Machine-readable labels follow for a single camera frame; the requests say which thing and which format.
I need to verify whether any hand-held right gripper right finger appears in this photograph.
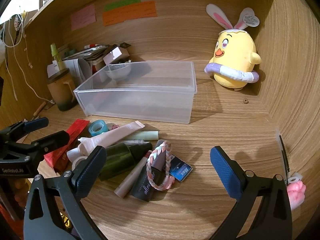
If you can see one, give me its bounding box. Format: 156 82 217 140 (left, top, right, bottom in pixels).
210 146 293 240

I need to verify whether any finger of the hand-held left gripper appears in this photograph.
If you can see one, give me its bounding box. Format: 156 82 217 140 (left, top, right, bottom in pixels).
15 130 71 161
0 117 49 143

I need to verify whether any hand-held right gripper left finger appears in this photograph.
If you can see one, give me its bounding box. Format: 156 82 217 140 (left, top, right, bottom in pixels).
23 145 107 240

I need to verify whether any white tape roll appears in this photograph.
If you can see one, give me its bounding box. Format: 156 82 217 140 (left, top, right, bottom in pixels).
72 156 88 170

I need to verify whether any red packet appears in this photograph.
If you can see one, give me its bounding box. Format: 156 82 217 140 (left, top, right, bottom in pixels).
44 119 90 172

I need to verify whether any small white round jar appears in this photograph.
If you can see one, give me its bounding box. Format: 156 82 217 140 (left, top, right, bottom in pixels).
67 148 84 162

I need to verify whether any dark green bottle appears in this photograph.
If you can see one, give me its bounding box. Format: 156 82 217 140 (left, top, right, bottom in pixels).
99 142 153 181

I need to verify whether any blue tape roll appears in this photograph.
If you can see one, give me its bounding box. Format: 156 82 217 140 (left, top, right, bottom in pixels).
89 120 109 137

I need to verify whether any beige cosmetic tube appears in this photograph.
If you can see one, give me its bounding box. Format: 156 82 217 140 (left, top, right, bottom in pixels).
114 150 153 198

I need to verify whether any pink cream tube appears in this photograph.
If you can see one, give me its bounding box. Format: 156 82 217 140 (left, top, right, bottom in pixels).
77 121 145 155

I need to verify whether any braided pastel bracelet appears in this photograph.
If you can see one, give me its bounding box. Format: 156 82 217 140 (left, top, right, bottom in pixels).
146 141 175 190

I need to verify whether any dark purple cosmetic tube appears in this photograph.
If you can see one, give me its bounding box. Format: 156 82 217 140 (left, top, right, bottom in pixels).
130 140 173 202

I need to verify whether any pale green tube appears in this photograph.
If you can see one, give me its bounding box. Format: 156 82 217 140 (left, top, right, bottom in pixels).
127 131 160 142

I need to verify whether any clear plastic storage box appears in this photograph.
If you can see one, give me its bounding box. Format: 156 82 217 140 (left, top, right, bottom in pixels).
73 61 197 124

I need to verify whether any brown lidded mug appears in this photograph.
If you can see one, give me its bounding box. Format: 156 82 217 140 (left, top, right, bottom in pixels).
47 67 78 112

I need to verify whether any white paper tag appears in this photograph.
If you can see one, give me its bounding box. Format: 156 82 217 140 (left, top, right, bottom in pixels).
47 64 62 78

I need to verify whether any black pen in clear sleeve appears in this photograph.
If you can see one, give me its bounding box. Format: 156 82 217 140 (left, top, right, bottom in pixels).
275 127 292 180

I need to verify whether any folded white paper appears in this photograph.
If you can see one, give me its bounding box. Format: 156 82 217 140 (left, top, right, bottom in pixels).
62 59 92 85

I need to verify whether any green spray bottle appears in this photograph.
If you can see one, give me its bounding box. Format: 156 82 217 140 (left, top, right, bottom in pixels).
50 43 63 70

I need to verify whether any pink fuzzy toy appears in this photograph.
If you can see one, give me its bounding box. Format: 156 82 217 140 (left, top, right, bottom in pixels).
286 172 307 212

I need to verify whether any stack of papers and books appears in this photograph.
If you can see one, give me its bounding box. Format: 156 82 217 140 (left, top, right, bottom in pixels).
62 44 118 80

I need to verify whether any clear plastic bowl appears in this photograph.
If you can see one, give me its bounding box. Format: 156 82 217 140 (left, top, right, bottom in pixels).
104 64 132 80

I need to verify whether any small white cardboard box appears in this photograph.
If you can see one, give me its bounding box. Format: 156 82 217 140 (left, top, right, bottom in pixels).
103 44 132 65

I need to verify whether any yellow chick plush toy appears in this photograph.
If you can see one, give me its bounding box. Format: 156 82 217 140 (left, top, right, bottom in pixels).
204 4 262 90

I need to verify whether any pink sticky note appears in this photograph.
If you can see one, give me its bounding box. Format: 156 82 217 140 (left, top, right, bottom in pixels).
70 4 97 31

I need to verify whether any orange sticky note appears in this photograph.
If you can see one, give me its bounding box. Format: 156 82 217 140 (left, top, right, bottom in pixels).
102 0 157 27

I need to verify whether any green sticky note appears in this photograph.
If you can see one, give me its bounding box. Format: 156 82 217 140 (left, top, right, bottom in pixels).
104 0 142 12

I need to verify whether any wooden handled tool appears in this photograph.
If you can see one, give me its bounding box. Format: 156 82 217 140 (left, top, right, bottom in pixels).
34 102 47 117

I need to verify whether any white cable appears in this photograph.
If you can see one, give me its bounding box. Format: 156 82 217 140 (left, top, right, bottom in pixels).
4 5 54 105

